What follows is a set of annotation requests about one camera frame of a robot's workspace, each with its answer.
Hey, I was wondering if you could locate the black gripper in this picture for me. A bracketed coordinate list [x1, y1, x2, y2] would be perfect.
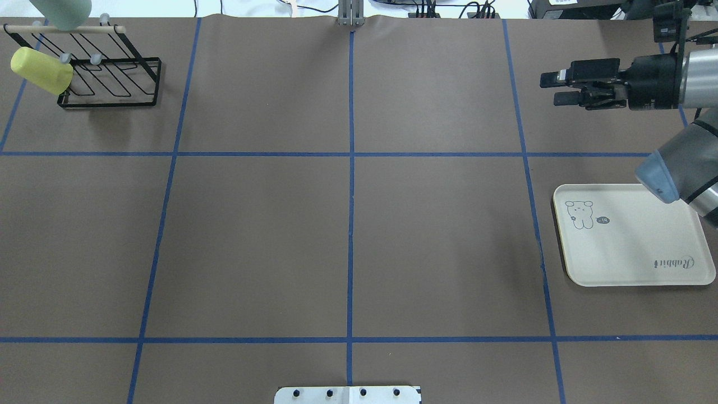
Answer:
[540, 53, 680, 111]

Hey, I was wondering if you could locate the green plastic cup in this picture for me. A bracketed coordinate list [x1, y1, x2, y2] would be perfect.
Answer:
[30, 0, 92, 31]

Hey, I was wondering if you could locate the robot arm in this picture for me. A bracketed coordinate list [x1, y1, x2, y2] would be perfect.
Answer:
[540, 48, 717, 227]

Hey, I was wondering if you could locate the cream rabbit tray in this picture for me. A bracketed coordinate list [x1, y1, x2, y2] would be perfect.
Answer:
[552, 183, 716, 287]

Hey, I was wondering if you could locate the yellow plastic cup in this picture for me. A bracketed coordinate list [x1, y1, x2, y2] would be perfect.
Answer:
[11, 47, 73, 95]

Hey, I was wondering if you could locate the aluminium frame post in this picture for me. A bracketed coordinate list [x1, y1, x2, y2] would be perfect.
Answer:
[337, 0, 366, 26]

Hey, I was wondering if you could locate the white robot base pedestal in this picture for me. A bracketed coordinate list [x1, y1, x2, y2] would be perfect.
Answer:
[273, 385, 422, 403]

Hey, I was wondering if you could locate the black wire cup rack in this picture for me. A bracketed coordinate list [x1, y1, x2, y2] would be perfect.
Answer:
[2, 13, 163, 108]

